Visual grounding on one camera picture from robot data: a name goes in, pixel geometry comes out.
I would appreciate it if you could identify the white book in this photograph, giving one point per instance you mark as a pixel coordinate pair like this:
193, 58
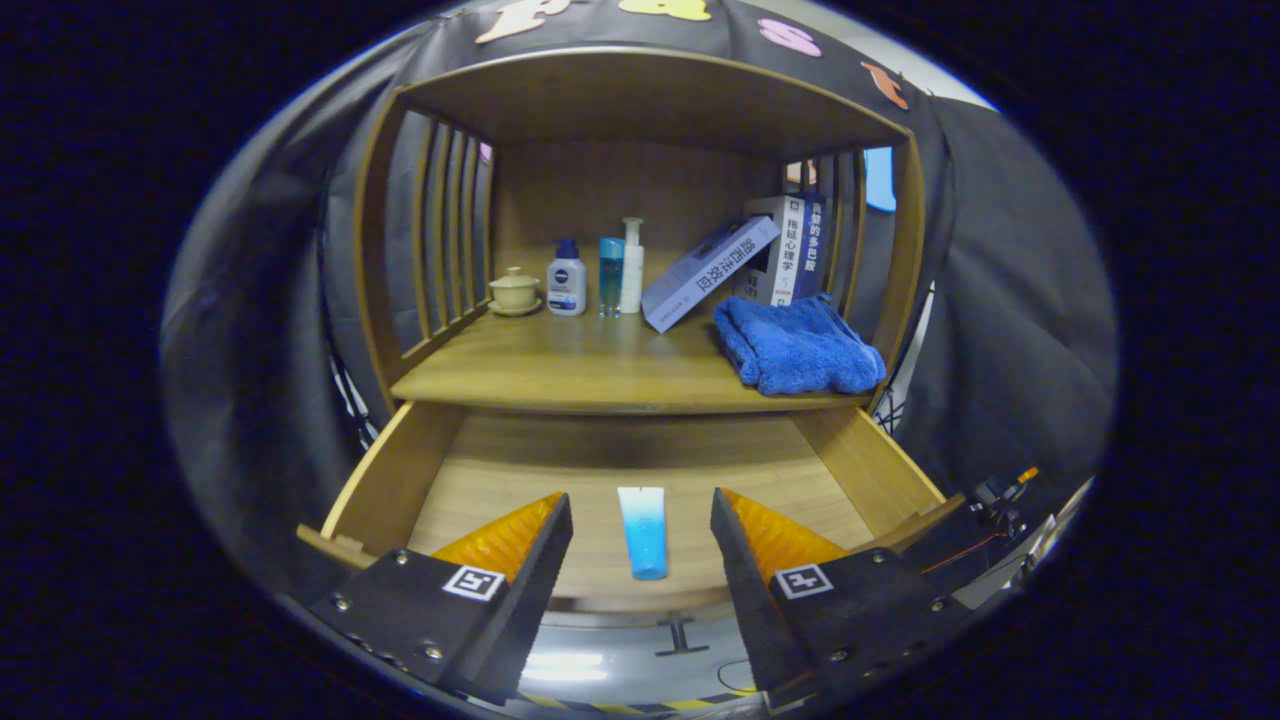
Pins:
785, 255

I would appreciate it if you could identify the wooden countertop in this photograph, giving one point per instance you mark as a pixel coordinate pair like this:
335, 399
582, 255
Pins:
560, 365

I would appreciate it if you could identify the wooden cabinet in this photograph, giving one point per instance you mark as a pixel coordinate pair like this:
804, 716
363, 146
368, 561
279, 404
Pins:
640, 100

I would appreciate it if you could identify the beige lidded teacup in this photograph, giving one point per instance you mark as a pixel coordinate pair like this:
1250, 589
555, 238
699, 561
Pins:
515, 292

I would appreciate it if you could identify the white pump bottle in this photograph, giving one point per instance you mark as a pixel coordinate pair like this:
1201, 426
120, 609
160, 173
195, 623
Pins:
632, 270

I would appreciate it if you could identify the black and orange gripper device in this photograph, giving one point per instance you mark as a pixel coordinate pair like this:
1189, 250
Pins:
1000, 495

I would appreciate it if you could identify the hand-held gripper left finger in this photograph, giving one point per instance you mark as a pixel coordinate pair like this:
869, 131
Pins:
530, 600

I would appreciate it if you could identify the white bottle with blue cap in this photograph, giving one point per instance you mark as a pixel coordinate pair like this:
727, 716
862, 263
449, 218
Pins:
566, 285

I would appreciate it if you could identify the wooden drawer with black knob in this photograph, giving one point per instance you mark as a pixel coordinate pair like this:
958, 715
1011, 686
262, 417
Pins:
620, 470

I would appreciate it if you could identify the clear teal bottle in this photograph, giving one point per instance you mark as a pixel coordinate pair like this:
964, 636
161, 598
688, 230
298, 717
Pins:
611, 275

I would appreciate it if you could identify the blue squeeze tube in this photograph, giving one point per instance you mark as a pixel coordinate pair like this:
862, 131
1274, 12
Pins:
643, 535

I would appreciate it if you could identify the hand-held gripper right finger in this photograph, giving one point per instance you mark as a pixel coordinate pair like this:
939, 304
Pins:
755, 600

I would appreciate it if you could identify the blue folded towel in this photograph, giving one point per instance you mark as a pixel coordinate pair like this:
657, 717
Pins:
795, 345

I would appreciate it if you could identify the lavender book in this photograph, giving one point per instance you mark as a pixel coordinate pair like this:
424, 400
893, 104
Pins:
705, 275

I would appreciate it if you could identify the black backdrop cloth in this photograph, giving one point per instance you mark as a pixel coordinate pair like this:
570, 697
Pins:
1000, 300

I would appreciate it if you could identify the dark blue book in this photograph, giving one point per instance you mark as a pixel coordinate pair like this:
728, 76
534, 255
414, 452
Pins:
813, 245

